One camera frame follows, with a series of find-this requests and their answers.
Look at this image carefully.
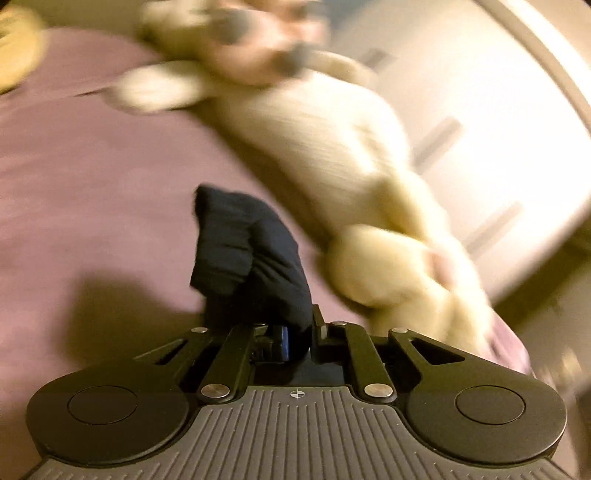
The dark navy garment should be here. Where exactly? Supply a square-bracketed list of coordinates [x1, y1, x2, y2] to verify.
[190, 185, 315, 334]

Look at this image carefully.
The dark wardrobe handle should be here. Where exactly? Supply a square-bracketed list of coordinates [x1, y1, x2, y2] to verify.
[413, 117, 463, 164]
[464, 203, 522, 250]

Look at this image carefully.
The cream plush toy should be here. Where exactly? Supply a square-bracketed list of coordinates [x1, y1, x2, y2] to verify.
[111, 51, 496, 358]

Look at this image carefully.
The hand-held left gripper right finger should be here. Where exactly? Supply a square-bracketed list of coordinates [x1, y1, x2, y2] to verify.
[311, 305, 466, 404]

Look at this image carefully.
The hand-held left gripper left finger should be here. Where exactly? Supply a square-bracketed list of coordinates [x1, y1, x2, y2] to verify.
[134, 323, 293, 402]

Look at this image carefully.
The white wardrobe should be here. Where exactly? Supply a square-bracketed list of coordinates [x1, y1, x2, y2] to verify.
[318, 0, 591, 301]

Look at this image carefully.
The purple blanket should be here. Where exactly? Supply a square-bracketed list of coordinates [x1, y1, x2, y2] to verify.
[0, 25, 532, 416]

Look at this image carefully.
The yellow pillow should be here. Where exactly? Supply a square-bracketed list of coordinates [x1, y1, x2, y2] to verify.
[0, 4, 48, 95]

